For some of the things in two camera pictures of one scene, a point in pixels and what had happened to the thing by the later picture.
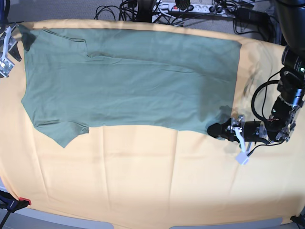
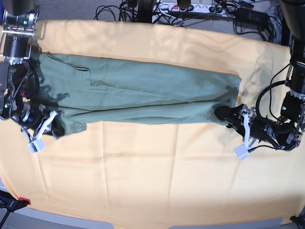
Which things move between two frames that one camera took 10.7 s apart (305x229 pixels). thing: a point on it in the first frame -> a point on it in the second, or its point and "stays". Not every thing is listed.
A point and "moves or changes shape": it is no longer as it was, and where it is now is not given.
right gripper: x=252 y=131 -> x=261 y=129
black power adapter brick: x=252 y=16 stays
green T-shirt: x=76 y=78 moves or changes shape
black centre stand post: x=145 y=11 stays
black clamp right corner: x=299 y=221 stays
